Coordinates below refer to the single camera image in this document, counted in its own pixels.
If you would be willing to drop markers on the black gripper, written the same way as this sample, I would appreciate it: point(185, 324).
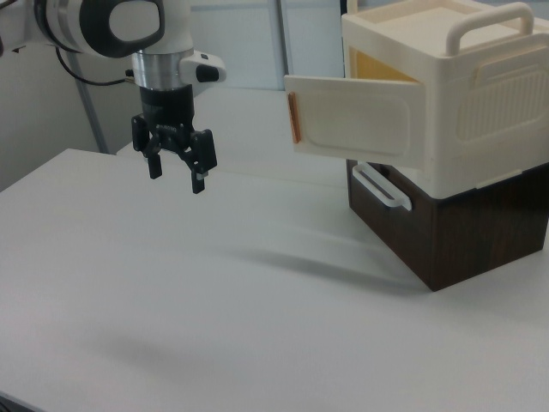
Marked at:
point(165, 116)

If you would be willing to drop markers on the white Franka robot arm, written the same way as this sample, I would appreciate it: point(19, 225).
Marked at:
point(98, 26)

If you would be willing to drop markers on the cream cabinet door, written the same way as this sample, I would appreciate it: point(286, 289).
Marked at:
point(356, 118)

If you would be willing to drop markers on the cream plastic cabinet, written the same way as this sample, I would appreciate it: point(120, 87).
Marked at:
point(476, 103)

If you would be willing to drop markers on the dark brown wooden drawer box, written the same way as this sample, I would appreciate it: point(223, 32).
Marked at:
point(463, 240)

